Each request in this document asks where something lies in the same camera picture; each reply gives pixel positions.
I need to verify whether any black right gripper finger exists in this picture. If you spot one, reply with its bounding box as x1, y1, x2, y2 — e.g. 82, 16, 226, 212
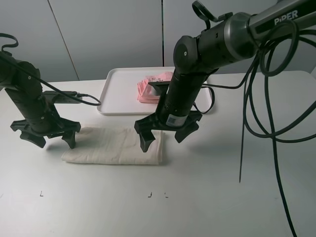
175, 122, 199, 143
138, 130, 155, 153

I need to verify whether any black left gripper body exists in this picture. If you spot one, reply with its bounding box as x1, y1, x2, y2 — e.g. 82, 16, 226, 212
10, 105, 81, 138

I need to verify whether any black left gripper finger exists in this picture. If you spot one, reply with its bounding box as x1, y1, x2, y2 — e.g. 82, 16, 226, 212
20, 131, 46, 148
62, 130, 76, 149

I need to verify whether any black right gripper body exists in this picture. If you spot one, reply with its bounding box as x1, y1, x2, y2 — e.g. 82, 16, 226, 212
134, 111, 201, 133

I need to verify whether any white towel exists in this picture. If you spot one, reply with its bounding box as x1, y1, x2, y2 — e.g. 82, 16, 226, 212
61, 127, 164, 165

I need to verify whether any pink towel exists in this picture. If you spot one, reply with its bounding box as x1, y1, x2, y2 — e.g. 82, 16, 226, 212
137, 72, 173, 104

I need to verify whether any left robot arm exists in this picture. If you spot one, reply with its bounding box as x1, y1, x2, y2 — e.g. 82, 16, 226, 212
0, 52, 81, 149

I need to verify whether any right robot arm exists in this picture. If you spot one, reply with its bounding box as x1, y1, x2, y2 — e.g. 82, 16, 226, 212
134, 0, 316, 152

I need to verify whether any white rectangular tray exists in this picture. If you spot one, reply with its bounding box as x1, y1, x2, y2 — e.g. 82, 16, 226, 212
96, 67, 213, 116

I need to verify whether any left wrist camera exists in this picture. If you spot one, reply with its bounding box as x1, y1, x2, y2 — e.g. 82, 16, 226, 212
43, 91, 82, 104

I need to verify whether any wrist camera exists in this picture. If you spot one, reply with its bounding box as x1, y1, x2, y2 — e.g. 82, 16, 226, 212
149, 81, 170, 96
43, 91, 82, 104

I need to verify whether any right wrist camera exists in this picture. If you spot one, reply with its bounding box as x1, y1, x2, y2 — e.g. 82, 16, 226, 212
149, 81, 170, 96

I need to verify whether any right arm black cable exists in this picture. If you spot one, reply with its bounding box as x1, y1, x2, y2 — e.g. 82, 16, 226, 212
191, 0, 316, 237

